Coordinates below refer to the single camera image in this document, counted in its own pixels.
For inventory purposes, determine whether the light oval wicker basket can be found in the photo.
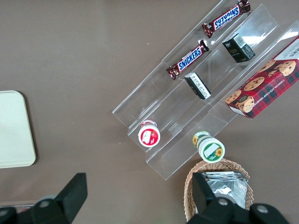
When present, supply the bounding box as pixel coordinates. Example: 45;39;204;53
184;158;254;222

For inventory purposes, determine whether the green lid yogurt cup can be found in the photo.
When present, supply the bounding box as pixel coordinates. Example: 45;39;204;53
192;131;226;163

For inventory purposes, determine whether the silver foil pouch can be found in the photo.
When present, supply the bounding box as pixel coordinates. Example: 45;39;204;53
199;171;249;210

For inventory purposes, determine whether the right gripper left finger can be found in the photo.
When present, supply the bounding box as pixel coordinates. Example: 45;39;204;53
16;172;88;224

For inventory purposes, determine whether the clear acrylic step display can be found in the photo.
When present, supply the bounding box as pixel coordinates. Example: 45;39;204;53
111;0;299;181

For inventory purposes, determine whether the cream plastic tray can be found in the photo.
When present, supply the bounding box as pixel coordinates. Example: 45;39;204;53
0;90;37;169

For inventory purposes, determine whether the Snickers chocolate bar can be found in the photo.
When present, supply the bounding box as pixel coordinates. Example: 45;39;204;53
202;0;251;39
166;39;210;81

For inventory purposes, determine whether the small black carton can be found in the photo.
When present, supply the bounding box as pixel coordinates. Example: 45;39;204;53
221;33;256;64
184;72;213;101

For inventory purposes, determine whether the red lid yogurt cup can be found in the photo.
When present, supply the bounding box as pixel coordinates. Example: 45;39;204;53
137;119;161;149

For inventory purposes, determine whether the red tartan cookie box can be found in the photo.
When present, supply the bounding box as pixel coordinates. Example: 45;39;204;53
224;35;299;119

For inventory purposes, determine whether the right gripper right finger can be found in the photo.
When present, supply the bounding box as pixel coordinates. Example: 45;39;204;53
186;172;252;224

